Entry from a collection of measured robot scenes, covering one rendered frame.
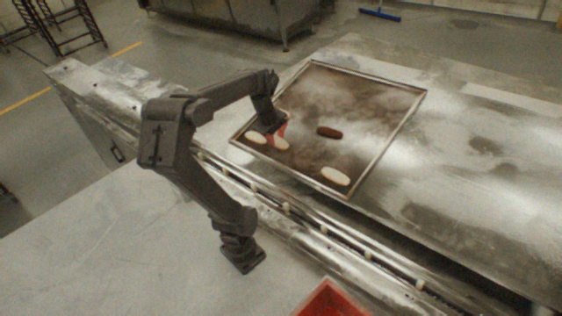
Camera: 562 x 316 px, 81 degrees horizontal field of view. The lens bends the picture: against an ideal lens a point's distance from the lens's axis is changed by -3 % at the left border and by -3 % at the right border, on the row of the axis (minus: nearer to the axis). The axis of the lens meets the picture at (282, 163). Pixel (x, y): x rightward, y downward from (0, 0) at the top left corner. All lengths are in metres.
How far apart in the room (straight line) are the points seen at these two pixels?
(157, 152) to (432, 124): 0.84
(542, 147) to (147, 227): 1.19
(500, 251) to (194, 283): 0.77
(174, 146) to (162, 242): 0.59
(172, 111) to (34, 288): 0.83
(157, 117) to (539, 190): 0.92
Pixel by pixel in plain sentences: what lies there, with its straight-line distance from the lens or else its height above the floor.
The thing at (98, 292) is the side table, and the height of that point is 0.82.
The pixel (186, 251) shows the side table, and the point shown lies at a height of 0.82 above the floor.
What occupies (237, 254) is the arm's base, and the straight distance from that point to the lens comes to 0.95.
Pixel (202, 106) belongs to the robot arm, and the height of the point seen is 1.34.
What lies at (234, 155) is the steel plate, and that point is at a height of 0.82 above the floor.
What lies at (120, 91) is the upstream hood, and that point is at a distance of 1.80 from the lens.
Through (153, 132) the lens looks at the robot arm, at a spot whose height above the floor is 1.33.
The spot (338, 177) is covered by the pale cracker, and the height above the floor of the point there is 0.91.
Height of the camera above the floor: 1.65
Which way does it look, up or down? 43 degrees down
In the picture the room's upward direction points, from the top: 11 degrees counter-clockwise
